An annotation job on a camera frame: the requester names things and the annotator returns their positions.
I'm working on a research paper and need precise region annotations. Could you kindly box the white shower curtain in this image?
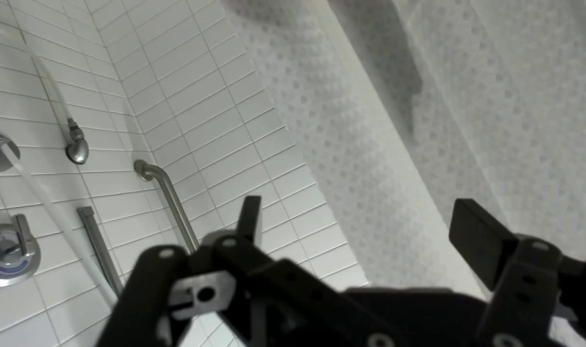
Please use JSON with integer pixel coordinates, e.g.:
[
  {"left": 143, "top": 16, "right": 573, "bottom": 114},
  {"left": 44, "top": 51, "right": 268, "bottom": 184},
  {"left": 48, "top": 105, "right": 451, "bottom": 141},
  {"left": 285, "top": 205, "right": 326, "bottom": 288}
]
[{"left": 220, "top": 0, "right": 586, "bottom": 299}]

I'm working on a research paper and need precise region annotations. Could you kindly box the white shower hose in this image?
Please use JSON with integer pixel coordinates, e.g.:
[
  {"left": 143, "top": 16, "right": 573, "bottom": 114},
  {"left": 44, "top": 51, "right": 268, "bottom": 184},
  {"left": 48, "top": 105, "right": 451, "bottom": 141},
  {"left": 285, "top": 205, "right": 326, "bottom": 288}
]
[{"left": 2, "top": 141, "right": 120, "bottom": 305}]

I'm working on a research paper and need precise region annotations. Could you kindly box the chrome valve with lever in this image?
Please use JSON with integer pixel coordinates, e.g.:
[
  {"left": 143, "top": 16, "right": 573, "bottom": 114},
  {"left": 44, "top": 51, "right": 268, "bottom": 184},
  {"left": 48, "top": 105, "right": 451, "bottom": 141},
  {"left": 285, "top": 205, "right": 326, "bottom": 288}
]
[{"left": 0, "top": 213, "right": 44, "bottom": 290}]

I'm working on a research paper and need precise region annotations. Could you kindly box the chrome shower head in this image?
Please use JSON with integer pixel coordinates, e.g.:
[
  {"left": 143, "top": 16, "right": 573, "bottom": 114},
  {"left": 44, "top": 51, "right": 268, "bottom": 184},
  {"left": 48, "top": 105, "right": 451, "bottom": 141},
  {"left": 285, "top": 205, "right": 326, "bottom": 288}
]
[{"left": 31, "top": 56, "right": 93, "bottom": 168}]

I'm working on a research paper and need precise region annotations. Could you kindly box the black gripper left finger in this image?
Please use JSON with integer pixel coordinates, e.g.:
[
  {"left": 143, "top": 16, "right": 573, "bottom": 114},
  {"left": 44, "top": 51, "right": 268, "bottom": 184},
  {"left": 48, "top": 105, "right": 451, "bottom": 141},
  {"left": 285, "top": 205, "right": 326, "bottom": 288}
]
[{"left": 94, "top": 195, "right": 386, "bottom": 347}]

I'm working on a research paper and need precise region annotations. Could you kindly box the curved metal grab bar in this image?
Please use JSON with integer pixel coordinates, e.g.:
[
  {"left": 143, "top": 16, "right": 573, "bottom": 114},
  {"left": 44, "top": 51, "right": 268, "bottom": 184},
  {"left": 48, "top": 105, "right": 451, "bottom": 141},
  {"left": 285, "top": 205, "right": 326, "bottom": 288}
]
[{"left": 131, "top": 159, "right": 202, "bottom": 255}]

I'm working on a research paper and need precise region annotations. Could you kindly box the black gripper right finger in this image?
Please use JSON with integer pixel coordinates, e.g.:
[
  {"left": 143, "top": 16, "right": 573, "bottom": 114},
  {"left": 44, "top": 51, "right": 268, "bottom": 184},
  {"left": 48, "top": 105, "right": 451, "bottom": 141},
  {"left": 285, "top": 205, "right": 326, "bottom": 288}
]
[{"left": 447, "top": 197, "right": 586, "bottom": 347}]

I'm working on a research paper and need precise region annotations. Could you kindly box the metal shower slide bar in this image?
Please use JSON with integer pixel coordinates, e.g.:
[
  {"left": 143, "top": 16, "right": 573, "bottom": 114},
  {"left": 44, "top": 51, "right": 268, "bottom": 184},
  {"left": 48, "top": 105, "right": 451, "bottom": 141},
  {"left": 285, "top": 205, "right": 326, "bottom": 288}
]
[{"left": 75, "top": 205, "right": 127, "bottom": 301}]

